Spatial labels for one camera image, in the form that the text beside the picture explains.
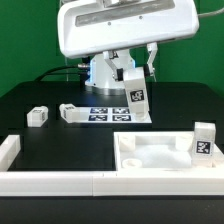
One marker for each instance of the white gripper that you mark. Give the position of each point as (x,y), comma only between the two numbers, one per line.
(89,27)

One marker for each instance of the white square table top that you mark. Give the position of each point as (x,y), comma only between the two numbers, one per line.
(160,150)

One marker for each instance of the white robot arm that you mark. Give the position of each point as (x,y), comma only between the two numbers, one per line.
(101,76)

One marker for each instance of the AprilTag marker sheet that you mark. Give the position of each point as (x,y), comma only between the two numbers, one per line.
(109,115)

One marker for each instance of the white U-shaped obstacle fence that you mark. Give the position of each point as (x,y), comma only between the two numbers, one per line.
(195,181)

